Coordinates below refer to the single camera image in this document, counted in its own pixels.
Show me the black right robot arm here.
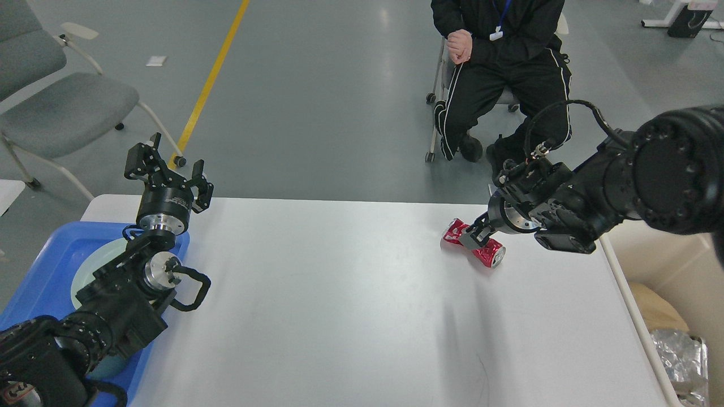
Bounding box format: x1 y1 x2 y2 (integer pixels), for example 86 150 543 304
443 101 723 267

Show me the aluminium foil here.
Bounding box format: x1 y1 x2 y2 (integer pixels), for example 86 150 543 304
650 329 709 406

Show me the black box on floor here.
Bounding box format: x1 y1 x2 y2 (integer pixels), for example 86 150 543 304
667 3 713 39

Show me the seated person in black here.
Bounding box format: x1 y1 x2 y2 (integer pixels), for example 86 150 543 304
430 0 572 188

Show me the green plate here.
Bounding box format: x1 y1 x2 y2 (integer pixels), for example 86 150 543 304
70 237 127 310

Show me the beige plastic bin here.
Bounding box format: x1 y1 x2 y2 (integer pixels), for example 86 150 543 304
599 220 723 406

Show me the white paper scrap on floor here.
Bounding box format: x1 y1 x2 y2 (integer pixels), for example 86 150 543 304
145 55 167 67

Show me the white chair under person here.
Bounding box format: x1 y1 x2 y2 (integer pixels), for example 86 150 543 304
425 11 569 163

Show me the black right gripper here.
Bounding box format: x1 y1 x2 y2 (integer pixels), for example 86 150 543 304
458 192 541 250

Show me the red snack wrapper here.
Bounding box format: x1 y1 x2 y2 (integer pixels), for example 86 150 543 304
441 218 505 268

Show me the brown paper bag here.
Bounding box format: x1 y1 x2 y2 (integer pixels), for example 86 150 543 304
628 282 690 333

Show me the blue lanyard badge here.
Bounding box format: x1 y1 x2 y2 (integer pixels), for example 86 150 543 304
489 0 512 41

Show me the blue plastic tray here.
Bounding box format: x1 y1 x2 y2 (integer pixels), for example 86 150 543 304
2 222 186 406

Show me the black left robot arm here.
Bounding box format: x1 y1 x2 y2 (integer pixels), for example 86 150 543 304
2 133 214 406

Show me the teal mug yellow inside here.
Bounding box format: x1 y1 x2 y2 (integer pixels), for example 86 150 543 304
86 353 135 380

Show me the grey office chair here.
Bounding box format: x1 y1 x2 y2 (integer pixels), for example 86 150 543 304
1 1 186 200

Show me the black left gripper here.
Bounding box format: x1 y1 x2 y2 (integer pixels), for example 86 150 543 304
124 132 214 235

